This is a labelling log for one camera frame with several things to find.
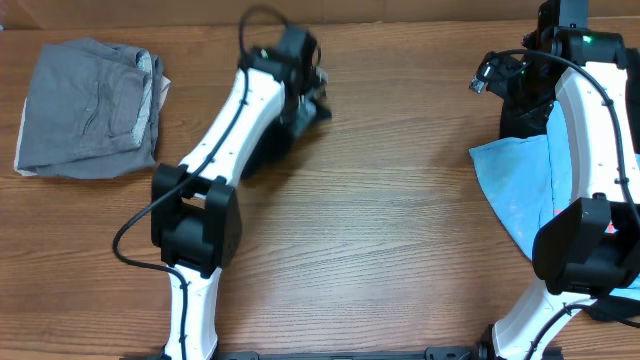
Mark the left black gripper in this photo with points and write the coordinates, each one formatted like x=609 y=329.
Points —
x=307 y=114

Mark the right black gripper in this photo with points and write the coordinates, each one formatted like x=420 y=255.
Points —
x=504 y=66

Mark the black t-shirt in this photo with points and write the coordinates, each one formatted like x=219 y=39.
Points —
x=273 y=146

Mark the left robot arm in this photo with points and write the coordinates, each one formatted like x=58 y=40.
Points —
x=197 y=225

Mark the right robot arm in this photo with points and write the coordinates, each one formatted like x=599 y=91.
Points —
x=591 y=248

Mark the black garment under pile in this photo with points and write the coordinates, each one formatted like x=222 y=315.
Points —
x=548 y=125

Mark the light blue printed t-shirt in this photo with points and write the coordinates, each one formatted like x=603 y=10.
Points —
x=527 y=181

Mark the folded grey trousers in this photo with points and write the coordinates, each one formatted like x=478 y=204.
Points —
x=92 y=110

